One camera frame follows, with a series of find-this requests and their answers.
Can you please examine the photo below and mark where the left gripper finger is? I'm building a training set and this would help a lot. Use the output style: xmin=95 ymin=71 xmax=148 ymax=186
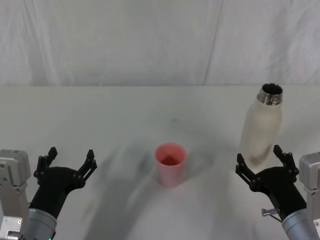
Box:
xmin=33 ymin=147 xmax=59 ymax=179
xmin=74 ymin=149 xmax=98 ymax=185

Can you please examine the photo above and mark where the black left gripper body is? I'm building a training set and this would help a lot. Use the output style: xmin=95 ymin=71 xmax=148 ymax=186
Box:
xmin=28 ymin=166 xmax=86 ymax=219

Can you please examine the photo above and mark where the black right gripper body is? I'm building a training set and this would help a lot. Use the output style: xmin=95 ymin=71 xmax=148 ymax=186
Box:
xmin=250 ymin=166 xmax=308 ymax=221

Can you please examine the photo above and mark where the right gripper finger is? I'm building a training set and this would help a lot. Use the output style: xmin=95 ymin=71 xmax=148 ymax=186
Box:
xmin=272 ymin=144 xmax=300 ymax=181
xmin=234 ymin=153 xmax=261 ymax=192

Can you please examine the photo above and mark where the cream vacuum bottle steel neck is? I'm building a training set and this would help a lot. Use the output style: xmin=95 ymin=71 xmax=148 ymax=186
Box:
xmin=239 ymin=82 xmax=286 ymax=175

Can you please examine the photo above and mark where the white table cloth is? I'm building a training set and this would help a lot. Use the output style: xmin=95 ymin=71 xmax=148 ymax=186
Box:
xmin=0 ymin=84 xmax=320 ymax=240

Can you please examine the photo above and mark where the pink plastic cup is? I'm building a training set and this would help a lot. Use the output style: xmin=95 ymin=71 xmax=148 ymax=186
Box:
xmin=154 ymin=142 xmax=188 ymax=188

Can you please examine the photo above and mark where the white curtain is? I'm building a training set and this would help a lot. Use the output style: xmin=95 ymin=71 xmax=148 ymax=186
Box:
xmin=0 ymin=0 xmax=320 ymax=87

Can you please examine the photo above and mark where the thin cable with silver plug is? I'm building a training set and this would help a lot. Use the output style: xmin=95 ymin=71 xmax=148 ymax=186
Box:
xmin=261 ymin=208 xmax=285 ymax=222

